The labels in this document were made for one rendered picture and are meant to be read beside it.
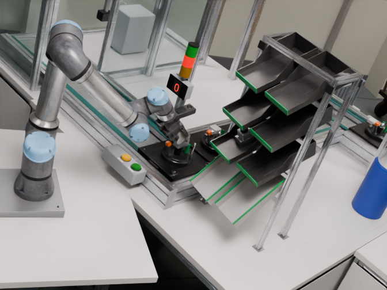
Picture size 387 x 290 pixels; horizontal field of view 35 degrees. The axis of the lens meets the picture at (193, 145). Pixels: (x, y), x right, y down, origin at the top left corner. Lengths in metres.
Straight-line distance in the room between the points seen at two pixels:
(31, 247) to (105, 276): 0.28
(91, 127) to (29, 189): 0.57
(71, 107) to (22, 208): 0.73
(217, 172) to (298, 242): 0.48
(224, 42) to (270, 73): 3.70
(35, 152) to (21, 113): 0.94
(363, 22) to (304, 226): 4.07
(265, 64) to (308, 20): 3.95
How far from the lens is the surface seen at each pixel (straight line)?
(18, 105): 3.26
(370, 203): 3.06
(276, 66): 2.36
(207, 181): 2.54
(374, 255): 2.89
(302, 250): 2.70
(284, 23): 6.18
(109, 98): 2.22
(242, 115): 2.37
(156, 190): 2.59
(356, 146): 3.54
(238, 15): 5.94
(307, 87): 2.28
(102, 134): 2.82
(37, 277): 2.20
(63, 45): 2.17
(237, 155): 2.39
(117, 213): 2.51
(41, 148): 2.33
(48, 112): 2.40
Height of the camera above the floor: 2.44
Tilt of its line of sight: 31 degrees down
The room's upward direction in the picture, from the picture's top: 19 degrees clockwise
